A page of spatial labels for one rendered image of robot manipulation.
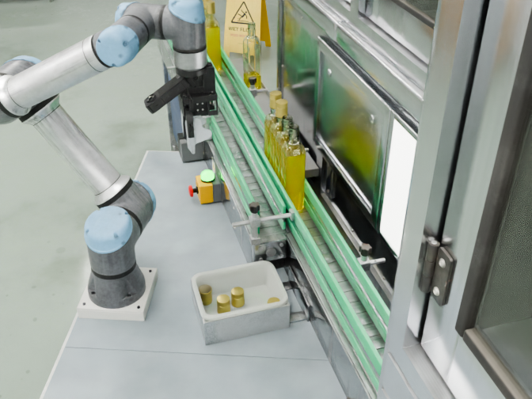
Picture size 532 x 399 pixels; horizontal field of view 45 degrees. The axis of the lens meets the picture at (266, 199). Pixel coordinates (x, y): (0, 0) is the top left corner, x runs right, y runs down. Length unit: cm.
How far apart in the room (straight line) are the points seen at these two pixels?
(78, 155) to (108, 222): 19
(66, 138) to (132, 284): 41
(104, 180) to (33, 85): 35
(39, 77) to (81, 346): 67
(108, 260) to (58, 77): 48
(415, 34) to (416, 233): 84
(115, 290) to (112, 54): 64
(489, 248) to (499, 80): 14
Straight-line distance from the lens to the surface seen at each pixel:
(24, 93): 149
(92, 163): 168
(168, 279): 182
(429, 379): 70
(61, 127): 167
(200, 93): 150
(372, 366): 138
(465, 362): 64
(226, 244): 192
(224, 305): 165
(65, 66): 141
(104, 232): 160
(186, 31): 142
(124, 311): 170
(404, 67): 143
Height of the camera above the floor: 195
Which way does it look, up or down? 35 degrees down
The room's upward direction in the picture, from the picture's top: straight up
